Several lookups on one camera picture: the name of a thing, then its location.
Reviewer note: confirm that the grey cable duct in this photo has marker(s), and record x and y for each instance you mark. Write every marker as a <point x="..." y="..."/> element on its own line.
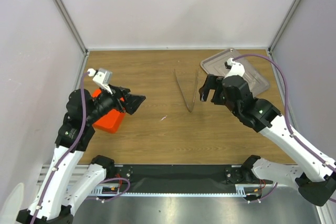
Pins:
<point x="194" y="190"/>

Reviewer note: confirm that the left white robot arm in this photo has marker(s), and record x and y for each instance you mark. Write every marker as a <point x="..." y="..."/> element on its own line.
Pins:
<point x="56" y="202"/>

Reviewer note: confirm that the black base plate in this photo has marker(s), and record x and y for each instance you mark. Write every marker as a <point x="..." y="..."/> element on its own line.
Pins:
<point x="149" y="173"/>

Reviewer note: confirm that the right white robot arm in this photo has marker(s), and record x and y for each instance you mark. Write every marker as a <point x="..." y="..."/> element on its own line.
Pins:
<point x="310" y="177"/>

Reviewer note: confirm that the metal tray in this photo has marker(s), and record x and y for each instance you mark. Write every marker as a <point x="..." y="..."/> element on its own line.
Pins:
<point x="216" y="65"/>

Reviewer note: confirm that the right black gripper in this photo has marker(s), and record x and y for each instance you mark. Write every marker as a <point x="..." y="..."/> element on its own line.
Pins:
<point x="211" y="82"/>

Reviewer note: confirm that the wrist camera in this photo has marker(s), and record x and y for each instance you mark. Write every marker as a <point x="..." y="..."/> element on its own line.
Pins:
<point x="101" y="78"/>
<point x="235" y="68"/>

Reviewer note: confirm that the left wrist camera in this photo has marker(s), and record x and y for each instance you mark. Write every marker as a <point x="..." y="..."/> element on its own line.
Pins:
<point x="101" y="78"/>

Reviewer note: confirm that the metal tongs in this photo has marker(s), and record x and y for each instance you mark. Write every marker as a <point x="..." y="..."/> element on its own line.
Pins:
<point x="187" y="83"/>

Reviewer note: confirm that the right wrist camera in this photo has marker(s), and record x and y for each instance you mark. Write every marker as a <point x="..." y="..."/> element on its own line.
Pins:
<point x="235" y="68"/>

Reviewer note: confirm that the orange compartment chocolate box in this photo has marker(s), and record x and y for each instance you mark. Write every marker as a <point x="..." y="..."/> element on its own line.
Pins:
<point x="111" y="121"/>

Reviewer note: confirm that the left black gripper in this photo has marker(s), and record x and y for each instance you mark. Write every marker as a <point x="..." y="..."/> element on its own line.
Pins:
<point x="132" y="101"/>

